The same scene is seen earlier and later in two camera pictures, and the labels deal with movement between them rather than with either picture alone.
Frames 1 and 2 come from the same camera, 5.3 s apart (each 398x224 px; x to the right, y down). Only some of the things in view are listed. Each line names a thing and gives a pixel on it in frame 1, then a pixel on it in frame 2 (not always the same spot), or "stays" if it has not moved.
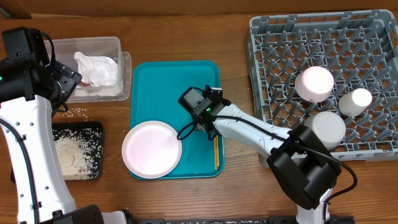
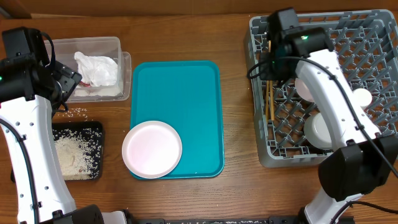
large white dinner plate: (152, 150) stays
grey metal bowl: (329, 126) stays
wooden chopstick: (217, 150) → (271, 90)
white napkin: (97, 92) stays
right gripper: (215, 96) → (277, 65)
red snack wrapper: (85, 84) stays
